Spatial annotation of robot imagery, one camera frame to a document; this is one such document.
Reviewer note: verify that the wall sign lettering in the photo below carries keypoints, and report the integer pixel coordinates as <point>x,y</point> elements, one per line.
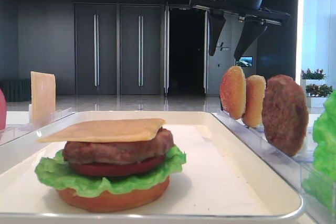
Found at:
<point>221,47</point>

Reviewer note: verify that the upright yellow cheese slice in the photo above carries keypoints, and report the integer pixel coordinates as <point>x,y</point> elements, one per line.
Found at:
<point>43,98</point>

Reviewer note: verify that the clear acrylic rack left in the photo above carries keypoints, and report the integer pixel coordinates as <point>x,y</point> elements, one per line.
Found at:
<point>20,123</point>

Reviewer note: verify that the red tomato slice in burger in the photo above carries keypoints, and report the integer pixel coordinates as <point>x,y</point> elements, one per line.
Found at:
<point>109,170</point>

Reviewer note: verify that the clear acrylic rack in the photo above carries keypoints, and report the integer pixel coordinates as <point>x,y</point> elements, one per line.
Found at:
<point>20,123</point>
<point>292,169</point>

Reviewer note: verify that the upright brown meat patty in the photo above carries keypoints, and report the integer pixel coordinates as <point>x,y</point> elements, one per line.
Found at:
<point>285,114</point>

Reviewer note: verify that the white rectangular serving tray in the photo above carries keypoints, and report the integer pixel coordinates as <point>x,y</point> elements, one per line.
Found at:
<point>223,181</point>

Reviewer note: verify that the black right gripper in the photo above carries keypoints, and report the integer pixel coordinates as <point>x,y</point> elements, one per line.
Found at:
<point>244,10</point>

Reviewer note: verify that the brown meat patty in burger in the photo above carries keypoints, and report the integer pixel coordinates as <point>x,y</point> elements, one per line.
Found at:
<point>119,153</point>

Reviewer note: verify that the white planter with flowers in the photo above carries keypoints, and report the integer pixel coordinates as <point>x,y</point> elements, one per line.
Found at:
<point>314,83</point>

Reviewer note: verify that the green lettuce leaf in burger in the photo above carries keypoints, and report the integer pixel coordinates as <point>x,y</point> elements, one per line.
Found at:
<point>56,173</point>

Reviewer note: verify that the dark double door left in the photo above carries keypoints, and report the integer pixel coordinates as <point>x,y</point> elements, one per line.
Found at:
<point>96,49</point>

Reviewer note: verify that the dark double door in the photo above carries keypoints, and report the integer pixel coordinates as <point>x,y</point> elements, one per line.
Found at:
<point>140,50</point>
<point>96,49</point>

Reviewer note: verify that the upright bun slice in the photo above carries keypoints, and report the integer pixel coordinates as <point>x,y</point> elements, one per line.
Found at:
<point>255,93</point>

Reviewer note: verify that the small wall screen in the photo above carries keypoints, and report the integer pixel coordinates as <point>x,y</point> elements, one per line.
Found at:
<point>245,62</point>

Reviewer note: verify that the upright red tomato slice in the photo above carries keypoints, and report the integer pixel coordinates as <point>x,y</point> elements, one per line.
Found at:
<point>3,111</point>

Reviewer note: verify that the dark robot arm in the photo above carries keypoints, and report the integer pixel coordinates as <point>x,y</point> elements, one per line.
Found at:
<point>255,18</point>

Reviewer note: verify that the dark double door middle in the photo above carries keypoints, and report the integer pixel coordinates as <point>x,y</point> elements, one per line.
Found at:
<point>140,50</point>

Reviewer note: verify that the upright green lettuce leaf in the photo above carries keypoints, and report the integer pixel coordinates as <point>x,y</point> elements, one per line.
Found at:
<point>325,142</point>

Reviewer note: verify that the clear acrylic rack right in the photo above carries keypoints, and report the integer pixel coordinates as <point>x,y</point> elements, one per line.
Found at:
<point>292,169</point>

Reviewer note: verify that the yellow cheese slice on burger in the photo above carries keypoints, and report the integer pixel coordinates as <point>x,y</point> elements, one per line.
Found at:
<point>108,131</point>

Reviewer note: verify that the upright golden bun top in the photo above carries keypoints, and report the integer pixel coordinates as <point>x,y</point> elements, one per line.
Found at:
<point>233,92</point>

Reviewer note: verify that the bottom burger bun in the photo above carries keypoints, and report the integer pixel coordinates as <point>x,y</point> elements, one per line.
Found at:
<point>108,202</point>

